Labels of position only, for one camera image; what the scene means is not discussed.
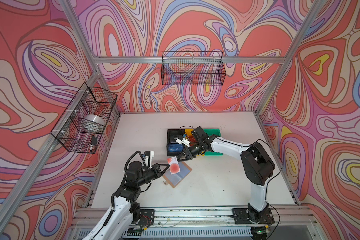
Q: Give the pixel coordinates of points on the green storage bin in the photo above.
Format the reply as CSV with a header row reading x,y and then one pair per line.
x,y
210,132

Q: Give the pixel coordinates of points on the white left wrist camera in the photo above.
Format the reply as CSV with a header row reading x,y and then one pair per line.
x,y
149,154

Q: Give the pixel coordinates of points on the left wall wire basket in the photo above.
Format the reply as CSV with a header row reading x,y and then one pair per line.
x,y
88,114

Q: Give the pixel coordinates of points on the small black device in basket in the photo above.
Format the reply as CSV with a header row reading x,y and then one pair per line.
x,y
94,141

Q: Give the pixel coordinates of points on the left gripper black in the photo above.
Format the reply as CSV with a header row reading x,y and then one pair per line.
x,y
155,171

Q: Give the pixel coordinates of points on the black card in bin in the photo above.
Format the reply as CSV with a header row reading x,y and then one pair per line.
x,y
173,138

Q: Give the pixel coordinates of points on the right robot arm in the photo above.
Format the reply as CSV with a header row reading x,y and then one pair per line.
x,y
258,167

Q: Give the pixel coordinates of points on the black storage bin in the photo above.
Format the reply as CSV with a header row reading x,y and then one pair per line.
x,y
174,132

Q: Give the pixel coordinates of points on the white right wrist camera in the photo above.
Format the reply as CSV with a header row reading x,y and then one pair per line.
x,y
183,141

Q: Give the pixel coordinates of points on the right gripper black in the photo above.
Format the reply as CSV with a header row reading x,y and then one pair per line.
x,y
180,155

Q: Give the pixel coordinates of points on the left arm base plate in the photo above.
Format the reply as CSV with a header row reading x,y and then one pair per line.
x,y
146,218

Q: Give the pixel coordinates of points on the aluminium front rail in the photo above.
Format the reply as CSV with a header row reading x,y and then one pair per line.
x,y
216,216

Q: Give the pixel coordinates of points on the tan leather card holder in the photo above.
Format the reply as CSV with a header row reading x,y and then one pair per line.
x,y
177,178

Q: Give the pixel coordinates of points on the blue VIP credit card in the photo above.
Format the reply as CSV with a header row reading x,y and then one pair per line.
x,y
175,148

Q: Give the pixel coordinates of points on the grey tape roll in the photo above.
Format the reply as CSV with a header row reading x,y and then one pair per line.
x,y
93,124

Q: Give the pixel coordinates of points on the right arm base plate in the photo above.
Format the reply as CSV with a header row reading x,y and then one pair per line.
x,y
245,216

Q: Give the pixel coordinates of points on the yellow storage bin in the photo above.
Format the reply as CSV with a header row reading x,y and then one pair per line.
x,y
189,136

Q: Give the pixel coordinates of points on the back wall wire basket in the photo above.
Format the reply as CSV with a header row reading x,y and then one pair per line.
x,y
193,68

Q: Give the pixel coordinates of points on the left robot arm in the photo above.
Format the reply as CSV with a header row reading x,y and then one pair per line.
x,y
125,210

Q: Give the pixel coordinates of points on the red white circle card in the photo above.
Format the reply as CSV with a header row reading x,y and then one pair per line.
x,y
174,165

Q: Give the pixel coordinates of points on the wall wire basket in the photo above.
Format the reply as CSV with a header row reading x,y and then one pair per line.
x,y
88,114
193,68

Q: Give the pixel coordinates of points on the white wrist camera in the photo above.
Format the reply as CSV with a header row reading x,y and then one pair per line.
x,y
183,141
149,154

